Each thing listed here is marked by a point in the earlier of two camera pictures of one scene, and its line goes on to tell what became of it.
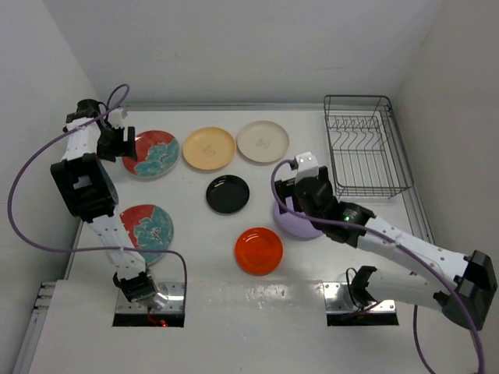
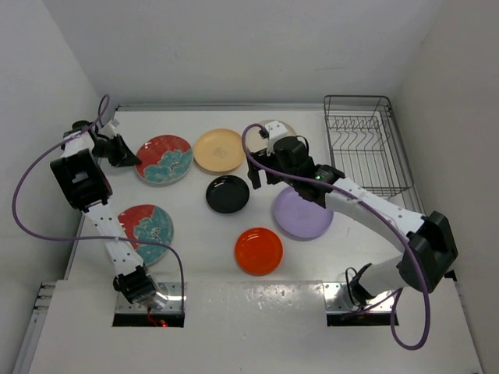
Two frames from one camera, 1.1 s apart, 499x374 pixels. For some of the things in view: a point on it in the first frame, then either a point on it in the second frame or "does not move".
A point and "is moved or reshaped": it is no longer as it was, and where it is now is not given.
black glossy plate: x=227 y=194 does not move
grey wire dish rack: x=369 y=157 does not move
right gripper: x=284 y=188 -> x=262 y=159
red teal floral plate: x=149 y=227 does not move
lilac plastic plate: x=295 y=224 does not move
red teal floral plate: x=157 y=153 is moved or reshaped
